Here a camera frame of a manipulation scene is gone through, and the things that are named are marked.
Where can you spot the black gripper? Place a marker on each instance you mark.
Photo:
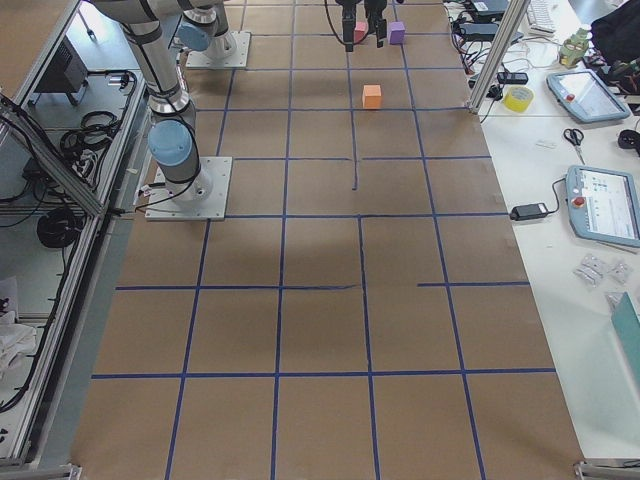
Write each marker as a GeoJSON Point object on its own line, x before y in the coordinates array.
{"type": "Point", "coordinates": [372, 6]}

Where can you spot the pink foam block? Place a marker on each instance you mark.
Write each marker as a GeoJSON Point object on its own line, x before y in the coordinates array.
{"type": "Point", "coordinates": [361, 30]}

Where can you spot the purple foam block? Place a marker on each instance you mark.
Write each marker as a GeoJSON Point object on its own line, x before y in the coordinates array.
{"type": "Point", "coordinates": [396, 32]}

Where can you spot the orange foam block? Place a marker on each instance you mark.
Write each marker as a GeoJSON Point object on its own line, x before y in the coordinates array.
{"type": "Point", "coordinates": [371, 97]}

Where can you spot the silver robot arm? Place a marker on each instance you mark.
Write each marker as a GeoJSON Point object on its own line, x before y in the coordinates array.
{"type": "Point", "coordinates": [172, 137]}
{"type": "Point", "coordinates": [205, 29]}

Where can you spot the yellow tape roll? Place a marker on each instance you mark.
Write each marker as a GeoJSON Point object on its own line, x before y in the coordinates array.
{"type": "Point", "coordinates": [518, 98]}

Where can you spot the far teach pendant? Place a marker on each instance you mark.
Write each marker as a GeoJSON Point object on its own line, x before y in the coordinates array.
{"type": "Point", "coordinates": [586, 97]}

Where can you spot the teach pendant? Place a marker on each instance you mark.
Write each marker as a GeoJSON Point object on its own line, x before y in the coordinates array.
{"type": "Point", "coordinates": [586, 97]}
{"type": "Point", "coordinates": [603, 205]}

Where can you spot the black power adapter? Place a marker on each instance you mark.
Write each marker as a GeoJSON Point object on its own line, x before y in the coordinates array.
{"type": "Point", "coordinates": [527, 212]}

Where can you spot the brown paper table cover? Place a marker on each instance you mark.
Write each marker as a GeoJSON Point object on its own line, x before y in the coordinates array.
{"type": "Point", "coordinates": [363, 312]}

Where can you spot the near teach pendant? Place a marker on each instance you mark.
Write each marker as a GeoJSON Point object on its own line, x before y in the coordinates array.
{"type": "Point", "coordinates": [603, 205]}

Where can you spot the white crumpled cloth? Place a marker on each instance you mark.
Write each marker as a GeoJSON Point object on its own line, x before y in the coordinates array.
{"type": "Point", "coordinates": [17, 340]}

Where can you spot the aluminium frame post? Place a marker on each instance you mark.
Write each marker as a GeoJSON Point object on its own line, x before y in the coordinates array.
{"type": "Point", "coordinates": [512, 18]}

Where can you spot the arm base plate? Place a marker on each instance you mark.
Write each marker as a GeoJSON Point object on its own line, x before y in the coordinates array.
{"type": "Point", "coordinates": [228, 51]}
{"type": "Point", "coordinates": [206, 198]}

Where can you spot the black handled scissors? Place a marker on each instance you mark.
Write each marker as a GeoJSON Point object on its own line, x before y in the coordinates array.
{"type": "Point", "coordinates": [575, 137]}

